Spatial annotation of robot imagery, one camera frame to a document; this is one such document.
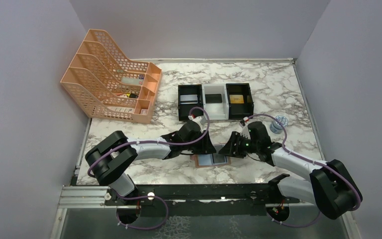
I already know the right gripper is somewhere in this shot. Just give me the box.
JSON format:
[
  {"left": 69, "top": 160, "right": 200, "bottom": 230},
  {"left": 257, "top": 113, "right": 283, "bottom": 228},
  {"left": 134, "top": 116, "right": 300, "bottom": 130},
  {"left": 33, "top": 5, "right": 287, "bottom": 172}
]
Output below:
[{"left": 219, "top": 131, "right": 259, "bottom": 158}]

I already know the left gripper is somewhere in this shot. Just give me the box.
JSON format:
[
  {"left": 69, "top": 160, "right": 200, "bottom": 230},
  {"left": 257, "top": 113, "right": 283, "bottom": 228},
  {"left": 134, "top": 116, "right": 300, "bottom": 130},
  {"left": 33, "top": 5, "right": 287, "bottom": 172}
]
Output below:
[{"left": 182, "top": 130, "right": 216, "bottom": 155}]

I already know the tan leather card holder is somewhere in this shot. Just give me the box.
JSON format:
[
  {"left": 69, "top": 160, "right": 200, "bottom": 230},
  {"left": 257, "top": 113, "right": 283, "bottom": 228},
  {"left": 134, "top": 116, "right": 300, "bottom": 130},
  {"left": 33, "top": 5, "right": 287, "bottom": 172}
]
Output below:
[{"left": 190, "top": 144, "right": 231, "bottom": 168}]

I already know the black card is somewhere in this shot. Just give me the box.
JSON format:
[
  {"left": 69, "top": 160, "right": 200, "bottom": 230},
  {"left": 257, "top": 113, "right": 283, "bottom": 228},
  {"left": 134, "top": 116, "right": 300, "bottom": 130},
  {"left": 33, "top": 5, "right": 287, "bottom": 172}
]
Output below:
[{"left": 204, "top": 94, "right": 223, "bottom": 104}]

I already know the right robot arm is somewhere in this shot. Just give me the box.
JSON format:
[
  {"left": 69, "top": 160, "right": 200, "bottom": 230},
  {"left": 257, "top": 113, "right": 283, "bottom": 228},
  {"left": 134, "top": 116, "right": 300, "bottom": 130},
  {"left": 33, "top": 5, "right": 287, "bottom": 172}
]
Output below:
[{"left": 219, "top": 121, "right": 363, "bottom": 219}]

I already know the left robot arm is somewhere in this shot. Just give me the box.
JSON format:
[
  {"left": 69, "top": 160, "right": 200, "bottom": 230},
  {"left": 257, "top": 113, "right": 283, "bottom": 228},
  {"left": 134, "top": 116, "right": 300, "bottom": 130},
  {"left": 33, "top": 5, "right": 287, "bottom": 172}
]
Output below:
[{"left": 85, "top": 120, "right": 216, "bottom": 205}]

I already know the silver card in bin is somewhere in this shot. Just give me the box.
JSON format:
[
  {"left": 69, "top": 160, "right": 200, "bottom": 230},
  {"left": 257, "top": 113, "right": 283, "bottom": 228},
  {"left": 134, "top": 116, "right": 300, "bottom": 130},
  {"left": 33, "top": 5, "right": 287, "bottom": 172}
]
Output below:
[{"left": 180, "top": 95, "right": 199, "bottom": 104}]

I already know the gold card in bin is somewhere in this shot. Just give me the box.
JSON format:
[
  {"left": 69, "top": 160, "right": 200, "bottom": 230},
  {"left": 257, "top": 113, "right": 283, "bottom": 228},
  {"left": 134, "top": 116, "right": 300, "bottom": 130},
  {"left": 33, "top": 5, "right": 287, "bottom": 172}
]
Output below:
[{"left": 229, "top": 95, "right": 245, "bottom": 104}]

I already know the left black bin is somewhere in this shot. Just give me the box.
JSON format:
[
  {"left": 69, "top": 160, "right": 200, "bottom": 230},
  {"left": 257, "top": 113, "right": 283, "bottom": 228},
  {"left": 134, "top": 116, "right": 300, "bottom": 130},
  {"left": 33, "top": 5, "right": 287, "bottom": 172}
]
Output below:
[{"left": 178, "top": 84, "right": 203, "bottom": 121}]

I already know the black bin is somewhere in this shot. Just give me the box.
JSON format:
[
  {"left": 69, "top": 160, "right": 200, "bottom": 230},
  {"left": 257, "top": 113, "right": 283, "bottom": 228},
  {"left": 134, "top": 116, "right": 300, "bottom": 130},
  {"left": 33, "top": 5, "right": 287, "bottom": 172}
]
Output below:
[
  {"left": 226, "top": 83, "right": 254, "bottom": 120},
  {"left": 178, "top": 84, "right": 203, "bottom": 121}
]

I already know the right black bin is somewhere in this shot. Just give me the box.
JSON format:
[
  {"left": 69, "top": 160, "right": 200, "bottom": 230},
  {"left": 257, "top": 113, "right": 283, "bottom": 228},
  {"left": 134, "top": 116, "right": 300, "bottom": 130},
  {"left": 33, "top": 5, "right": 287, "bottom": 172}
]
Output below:
[{"left": 226, "top": 83, "right": 254, "bottom": 120}]

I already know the white middle bin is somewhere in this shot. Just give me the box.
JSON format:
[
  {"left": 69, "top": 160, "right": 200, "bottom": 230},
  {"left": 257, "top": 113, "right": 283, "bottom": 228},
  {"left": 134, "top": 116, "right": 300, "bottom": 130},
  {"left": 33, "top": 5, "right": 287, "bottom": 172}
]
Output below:
[{"left": 202, "top": 84, "right": 229, "bottom": 120}]

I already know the small blue white jar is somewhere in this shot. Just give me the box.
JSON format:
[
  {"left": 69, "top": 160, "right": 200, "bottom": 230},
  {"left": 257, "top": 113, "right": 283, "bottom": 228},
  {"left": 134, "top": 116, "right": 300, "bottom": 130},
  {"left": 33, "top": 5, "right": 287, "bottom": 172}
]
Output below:
[{"left": 270, "top": 115, "right": 288, "bottom": 134}]

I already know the orange plastic file organizer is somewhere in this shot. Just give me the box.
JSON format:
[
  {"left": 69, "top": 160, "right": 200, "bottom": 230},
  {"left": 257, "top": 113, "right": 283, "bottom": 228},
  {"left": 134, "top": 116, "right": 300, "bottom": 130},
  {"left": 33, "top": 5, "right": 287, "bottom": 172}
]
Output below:
[{"left": 60, "top": 29, "right": 162, "bottom": 124}]

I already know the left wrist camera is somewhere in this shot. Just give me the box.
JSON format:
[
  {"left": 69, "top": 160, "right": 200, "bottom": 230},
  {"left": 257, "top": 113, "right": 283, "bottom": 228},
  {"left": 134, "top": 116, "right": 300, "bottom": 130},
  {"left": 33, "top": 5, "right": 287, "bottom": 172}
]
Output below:
[{"left": 188, "top": 115, "right": 207, "bottom": 128}]

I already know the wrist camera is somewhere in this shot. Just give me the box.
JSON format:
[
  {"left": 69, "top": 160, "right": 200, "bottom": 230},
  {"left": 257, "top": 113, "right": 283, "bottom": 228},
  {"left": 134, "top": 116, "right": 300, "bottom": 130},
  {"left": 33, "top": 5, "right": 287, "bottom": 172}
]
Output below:
[
  {"left": 239, "top": 119, "right": 251, "bottom": 139},
  {"left": 188, "top": 115, "right": 207, "bottom": 128}
]

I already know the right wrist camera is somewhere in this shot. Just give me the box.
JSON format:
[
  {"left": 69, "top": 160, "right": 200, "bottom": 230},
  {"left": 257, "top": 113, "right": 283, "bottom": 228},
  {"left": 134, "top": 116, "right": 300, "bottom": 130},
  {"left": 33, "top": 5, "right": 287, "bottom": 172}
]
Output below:
[{"left": 239, "top": 119, "right": 251, "bottom": 139}]

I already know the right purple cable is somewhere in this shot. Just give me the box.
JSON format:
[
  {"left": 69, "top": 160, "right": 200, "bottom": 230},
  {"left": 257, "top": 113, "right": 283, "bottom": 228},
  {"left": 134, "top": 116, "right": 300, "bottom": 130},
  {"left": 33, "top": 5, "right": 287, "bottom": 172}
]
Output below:
[{"left": 240, "top": 114, "right": 362, "bottom": 229}]

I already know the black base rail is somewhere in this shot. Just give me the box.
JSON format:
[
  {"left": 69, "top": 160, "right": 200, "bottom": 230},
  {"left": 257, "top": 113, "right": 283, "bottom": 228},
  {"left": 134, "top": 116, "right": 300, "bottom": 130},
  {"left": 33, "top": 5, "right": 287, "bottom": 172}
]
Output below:
[{"left": 59, "top": 183, "right": 350, "bottom": 219}]

